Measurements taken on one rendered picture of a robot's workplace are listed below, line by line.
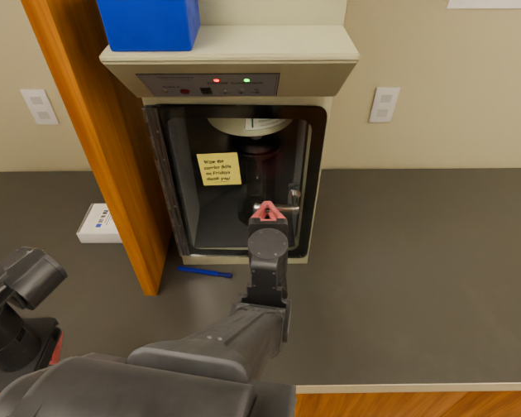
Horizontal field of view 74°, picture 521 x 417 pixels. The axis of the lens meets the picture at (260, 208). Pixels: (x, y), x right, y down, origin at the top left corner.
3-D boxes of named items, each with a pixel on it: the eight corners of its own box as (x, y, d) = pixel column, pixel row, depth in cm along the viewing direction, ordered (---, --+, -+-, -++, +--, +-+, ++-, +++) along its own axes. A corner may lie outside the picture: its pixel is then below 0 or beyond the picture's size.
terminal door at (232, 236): (183, 253, 86) (146, 103, 58) (306, 256, 86) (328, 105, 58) (183, 256, 86) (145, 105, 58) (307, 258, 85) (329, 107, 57)
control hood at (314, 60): (138, 91, 57) (121, 25, 50) (334, 89, 58) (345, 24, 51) (118, 127, 49) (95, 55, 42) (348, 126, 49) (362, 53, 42)
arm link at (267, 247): (227, 338, 51) (286, 347, 49) (218, 295, 43) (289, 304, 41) (244, 270, 59) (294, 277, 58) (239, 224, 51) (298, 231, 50)
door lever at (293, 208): (254, 197, 72) (254, 188, 70) (300, 198, 71) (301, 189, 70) (252, 216, 68) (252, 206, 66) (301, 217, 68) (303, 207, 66)
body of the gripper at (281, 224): (287, 215, 59) (290, 250, 54) (284, 253, 66) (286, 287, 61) (249, 216, 59) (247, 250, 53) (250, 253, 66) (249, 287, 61)
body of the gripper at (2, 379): (61, 323, 53) (40, 297, 48) (31, 395, 46) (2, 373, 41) (19, 323, 53) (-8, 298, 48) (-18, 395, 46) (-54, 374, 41)
